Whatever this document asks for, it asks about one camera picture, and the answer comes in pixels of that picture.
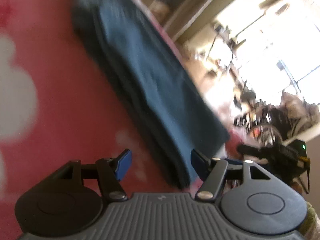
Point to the wheelchair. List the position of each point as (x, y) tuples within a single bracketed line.
[(265, 130)]

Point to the folding table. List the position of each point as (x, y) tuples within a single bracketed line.
[(225, 35)]

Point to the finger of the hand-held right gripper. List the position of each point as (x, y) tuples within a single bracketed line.
[(235, 161), (250, 150)]

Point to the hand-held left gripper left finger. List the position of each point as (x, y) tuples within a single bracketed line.
[(123, 165)]

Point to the pink floral blanket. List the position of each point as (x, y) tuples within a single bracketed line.
[(62, 92)]

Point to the pile of bags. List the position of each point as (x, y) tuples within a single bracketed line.
[(297, 110)]

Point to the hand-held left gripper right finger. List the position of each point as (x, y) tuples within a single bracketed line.
[(198, 162)]

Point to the white water dispenser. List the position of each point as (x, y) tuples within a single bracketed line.
[(160, 8)]

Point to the blue jeans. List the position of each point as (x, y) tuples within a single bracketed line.
[(150, 80)]

